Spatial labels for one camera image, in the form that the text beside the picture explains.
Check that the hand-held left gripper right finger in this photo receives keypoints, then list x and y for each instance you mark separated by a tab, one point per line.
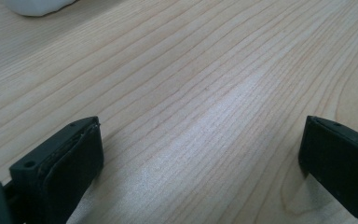
341	161

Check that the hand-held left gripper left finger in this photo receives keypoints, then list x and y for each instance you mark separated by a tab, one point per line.
65	168

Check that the white rounded object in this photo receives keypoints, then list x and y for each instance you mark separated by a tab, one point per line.
37	6

